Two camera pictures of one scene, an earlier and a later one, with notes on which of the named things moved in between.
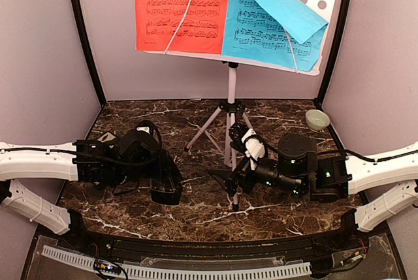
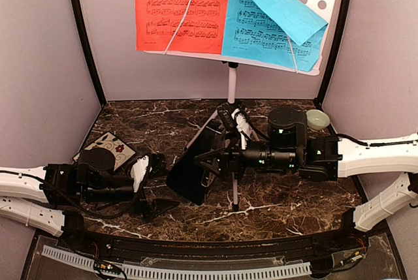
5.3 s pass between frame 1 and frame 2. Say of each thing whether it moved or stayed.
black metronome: moved
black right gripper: moved
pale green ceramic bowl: stayed
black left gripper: moved
